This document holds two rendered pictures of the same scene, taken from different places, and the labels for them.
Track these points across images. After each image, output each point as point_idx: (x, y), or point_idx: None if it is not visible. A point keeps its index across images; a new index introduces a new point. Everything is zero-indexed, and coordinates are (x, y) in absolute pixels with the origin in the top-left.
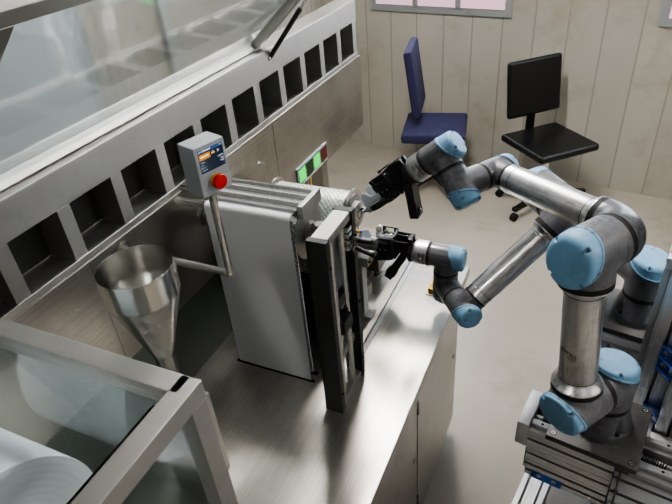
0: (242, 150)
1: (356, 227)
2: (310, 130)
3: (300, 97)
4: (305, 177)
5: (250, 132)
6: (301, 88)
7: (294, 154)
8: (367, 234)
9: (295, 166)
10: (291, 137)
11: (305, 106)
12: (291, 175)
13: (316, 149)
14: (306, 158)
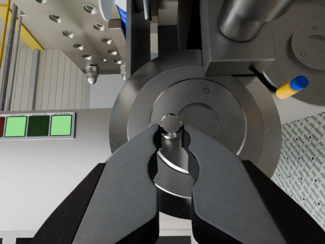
0: (191, 221)
1: (180, 66)
2: (17, 175)
3: (28, 233)
4: (55, 117)
5: (165, 235)
6: (17, 240)
7: (71, 160)
8: (105, 0)
9: (73, 143)
10: (71, 187)
11: (20, 216)
12: (87, 135)
13: (9, 140)
14: (41, 140)
